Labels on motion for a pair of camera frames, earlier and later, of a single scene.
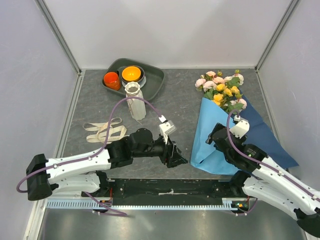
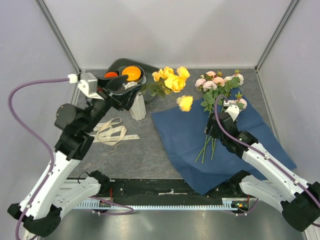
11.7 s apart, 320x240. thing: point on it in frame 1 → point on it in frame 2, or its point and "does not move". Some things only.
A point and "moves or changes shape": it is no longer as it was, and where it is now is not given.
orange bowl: x=132 y=74 does not move
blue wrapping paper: x=205 y=158 moves or changes shape
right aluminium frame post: x=291 y=6 does not move
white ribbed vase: x=137 y=106 does not move
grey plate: x=141 y=84 does not move
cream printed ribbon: x=114 y=133 does not move
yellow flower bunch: x=218 y=98 → x=166 y=80
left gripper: x=168 y=152 → x=124 y=100
